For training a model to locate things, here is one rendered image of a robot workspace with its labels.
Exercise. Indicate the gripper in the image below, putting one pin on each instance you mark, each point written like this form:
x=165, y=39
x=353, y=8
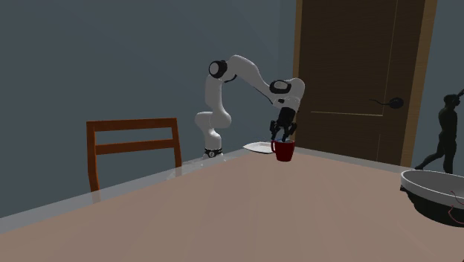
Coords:
x=286, y=115

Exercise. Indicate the red mug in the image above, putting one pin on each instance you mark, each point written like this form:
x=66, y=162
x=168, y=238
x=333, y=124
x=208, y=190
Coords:
x=284, y=150

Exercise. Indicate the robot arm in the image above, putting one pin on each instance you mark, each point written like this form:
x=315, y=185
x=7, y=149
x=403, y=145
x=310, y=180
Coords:
x=217, y=98

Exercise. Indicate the white plate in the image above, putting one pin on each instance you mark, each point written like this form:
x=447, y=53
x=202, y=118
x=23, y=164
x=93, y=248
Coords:
x=259, y=147

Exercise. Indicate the brown wooden door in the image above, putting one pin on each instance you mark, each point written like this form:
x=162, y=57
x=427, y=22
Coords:
x=351, y=72

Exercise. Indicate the brown wooden chair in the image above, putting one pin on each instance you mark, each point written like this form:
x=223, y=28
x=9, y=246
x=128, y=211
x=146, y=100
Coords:
x=134, y=146

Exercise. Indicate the black human figure statue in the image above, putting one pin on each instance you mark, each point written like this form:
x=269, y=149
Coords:
x=446, y=134

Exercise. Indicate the white and black bowl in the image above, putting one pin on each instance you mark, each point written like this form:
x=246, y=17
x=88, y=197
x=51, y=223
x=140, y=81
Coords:
x=435, y=192

